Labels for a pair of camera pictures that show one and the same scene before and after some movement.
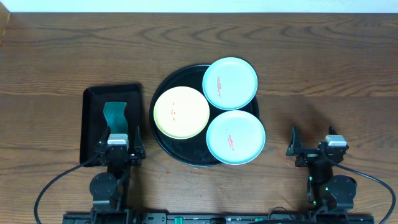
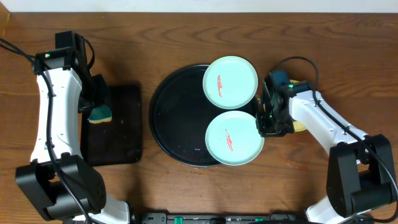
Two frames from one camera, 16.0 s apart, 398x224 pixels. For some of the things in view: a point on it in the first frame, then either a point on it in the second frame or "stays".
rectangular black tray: [94, 123] stays
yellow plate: [181, 112] -> [299, 126]
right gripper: [295, 149] -> [265, 132]
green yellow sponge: [114, 112] -> [102, 114]
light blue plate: [235, 137] stays
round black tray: [193, 150] stays
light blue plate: [229, 83] stays
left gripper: [118, 154] -> [97, 94]
